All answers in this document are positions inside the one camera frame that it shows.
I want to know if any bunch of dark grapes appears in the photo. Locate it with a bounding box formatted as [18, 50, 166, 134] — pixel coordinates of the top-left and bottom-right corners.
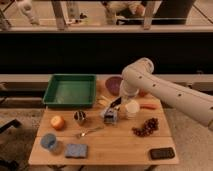
[132, 118, 159, 137]

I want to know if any yellow banana toy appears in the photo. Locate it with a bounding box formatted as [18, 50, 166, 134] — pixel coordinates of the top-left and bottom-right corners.
[98, 96, 110, 106]

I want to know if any orange apple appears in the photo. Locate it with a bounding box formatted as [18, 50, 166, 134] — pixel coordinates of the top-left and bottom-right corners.
[50, 115, 65, 130]

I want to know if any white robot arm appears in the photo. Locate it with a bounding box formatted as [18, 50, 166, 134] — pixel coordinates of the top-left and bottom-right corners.
[120, 58, 213, 131]

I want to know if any black phone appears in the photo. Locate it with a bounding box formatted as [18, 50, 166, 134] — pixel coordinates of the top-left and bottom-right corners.
[149, 147, 175, 160]

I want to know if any black handled brush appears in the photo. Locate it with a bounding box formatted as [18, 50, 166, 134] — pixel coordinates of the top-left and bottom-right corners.
[103, 97, 121, 124]

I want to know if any metal spoon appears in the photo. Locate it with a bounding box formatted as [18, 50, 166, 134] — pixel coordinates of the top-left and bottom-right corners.
[75, 126, 104, 139]

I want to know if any purple bowl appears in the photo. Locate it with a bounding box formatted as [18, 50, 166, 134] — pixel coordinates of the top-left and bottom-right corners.
[105, 76, 122, 96]

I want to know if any blue plastic cup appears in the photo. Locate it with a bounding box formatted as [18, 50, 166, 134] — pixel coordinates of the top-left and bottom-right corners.
[40, 133, 58, 152]

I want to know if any wooden table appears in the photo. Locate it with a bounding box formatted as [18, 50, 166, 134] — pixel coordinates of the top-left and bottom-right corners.
[28, 78, 180, 167]

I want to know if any red bowl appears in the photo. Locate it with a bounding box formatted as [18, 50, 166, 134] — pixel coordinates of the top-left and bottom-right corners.
[138, 89, 148, 97]

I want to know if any blue sponge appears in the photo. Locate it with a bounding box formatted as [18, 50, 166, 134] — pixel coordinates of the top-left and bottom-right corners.
[65, 144, 88, 158]

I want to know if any light blue cloth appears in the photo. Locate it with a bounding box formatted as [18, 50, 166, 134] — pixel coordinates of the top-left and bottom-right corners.
[100, 108, 117, 124]

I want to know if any green plastic tray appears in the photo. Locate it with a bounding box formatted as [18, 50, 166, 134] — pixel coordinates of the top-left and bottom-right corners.
[43, 74, 96, 108]

